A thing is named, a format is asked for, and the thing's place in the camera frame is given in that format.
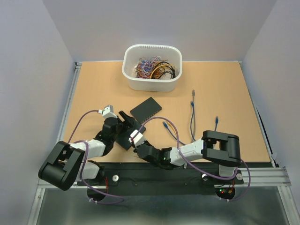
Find black network switch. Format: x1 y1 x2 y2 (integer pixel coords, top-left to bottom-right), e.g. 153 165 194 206
130 97 162 124
115 121 141 150

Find blue ethernet cable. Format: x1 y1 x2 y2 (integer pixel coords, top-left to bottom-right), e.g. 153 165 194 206
162 116 221 146
189 100 199 141

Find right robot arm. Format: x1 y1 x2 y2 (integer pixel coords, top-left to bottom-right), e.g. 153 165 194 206
129 130 241 183

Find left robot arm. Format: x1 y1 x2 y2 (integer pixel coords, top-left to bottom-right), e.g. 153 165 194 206
38 108 141 191

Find white plastic tub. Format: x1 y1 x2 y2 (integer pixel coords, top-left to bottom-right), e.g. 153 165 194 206
122 44 182 92

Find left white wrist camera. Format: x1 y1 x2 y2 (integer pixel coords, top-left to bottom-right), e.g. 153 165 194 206
98 105 117 119

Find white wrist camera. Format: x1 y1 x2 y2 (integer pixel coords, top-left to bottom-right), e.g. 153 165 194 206
129 130 146 146
98 105 117 119

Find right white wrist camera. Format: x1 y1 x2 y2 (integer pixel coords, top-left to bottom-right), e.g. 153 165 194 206
129 130 146 146

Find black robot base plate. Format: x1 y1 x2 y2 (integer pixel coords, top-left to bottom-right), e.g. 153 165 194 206
87 163 244 204

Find tangled coloured wires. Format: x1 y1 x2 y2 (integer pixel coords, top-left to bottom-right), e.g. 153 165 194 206
132 54 177 80

